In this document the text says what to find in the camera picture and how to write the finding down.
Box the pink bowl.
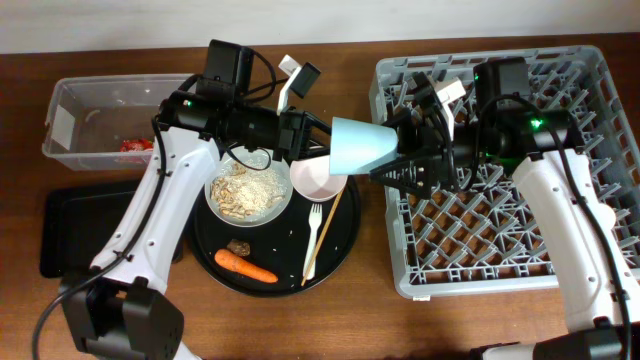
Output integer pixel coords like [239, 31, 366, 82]
[290, 155, 348, 202]

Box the blue cup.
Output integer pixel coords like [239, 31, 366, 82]
[329, 117, 398, 175]

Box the red snack wrapper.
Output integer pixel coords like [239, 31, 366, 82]
[120, 138, 154, 152]

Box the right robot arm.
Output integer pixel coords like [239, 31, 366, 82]
[371, 57, 639, 359]

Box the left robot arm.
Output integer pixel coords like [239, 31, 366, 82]
[54, 40, 329, 359]

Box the grey dishwasher rack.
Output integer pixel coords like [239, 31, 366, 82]
[369, 45, 639, 301]

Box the grey plate with food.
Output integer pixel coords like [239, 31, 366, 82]
[204, 146, 293, 228]

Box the wooden chopstick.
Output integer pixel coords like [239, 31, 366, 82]
[301, 187, 346, 286]

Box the white plastic fork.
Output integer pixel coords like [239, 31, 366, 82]
[302, 203, 323, 281]

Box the round black tray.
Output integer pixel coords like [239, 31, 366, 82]
[190, 146, 361, 297]

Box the brown food lump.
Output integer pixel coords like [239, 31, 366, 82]
[226, 239, 251, 257]

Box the orange carrot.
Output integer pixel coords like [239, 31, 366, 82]
[214, 249, 278, 284]

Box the clear plastic bin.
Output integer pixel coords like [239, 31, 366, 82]
[42, 74, 188, 171]

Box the black rectangular tray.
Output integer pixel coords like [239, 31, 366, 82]
[39, 179, 184, 279]

